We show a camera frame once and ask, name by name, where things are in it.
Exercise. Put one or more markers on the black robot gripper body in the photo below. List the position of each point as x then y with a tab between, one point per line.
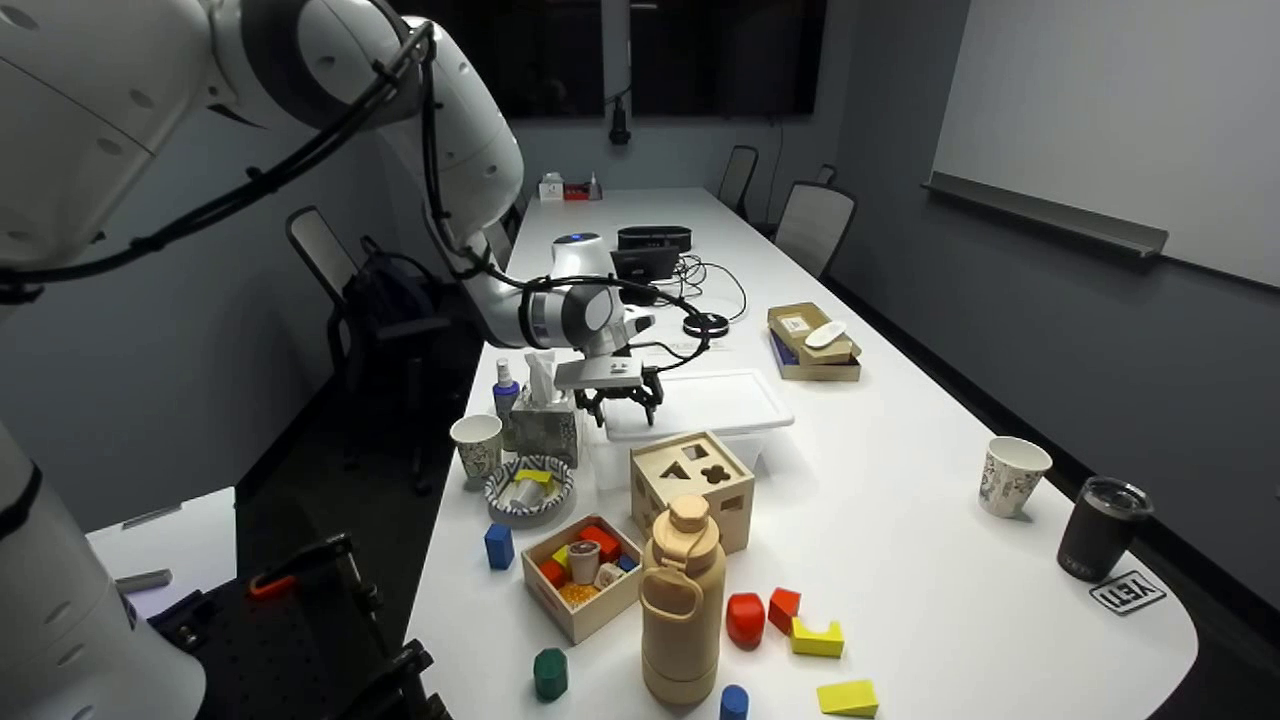
627	378

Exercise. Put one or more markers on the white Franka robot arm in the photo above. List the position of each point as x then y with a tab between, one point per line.
267	104

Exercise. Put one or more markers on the grey tissue box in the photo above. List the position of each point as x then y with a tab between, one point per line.
543	427

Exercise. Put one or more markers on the wooden shape sorter cube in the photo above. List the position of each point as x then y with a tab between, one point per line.
693	484

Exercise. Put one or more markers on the yellow block on plate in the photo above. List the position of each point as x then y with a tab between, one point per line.
535	476

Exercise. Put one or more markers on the white bowl with toys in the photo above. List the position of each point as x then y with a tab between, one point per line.
524	499

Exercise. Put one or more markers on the patterned paper cup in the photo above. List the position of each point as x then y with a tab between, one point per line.
1013	476
477	444

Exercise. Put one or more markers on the black laptop bag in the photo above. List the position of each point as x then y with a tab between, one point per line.
655	252

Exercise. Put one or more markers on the red block in tray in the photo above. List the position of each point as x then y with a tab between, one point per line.
596	543

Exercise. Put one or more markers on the grey cylinder in tray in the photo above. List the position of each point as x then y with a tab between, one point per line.
585	561

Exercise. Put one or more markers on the brown cardboard box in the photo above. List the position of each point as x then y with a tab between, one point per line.
812	354

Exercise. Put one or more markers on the wooden tray box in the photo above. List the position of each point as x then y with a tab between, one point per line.
585	586

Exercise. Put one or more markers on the yellow block in tray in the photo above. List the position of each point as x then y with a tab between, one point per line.
577	595

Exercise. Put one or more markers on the white oval object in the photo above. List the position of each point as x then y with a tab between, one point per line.
827	338

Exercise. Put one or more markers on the beige water bottle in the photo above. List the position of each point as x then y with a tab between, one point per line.
681	603

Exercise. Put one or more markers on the black backpack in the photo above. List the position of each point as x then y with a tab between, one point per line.
395	321

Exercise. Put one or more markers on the grey conference chair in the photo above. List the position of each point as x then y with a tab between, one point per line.
323	252
737	179
812	224

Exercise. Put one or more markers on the green cylinder block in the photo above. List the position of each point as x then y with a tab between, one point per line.
550	672

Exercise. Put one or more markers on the yellow notched block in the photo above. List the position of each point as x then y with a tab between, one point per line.
816	642

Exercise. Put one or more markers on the small blue block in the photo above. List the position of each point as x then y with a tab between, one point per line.
734	703

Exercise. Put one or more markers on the yellow flat block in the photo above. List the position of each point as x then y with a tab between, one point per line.
848	697

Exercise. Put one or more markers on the black clamp stand orange grips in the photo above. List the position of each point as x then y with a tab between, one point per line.
304	627

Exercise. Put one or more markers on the black tumbler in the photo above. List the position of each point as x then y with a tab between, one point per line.
1103	528

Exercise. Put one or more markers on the black white label sticker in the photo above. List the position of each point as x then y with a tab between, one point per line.
1131	595

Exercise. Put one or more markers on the dark wall screen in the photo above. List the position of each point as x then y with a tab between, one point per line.
614	55

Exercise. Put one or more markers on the white wall whiteboard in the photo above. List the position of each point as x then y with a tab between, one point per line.
1132	120

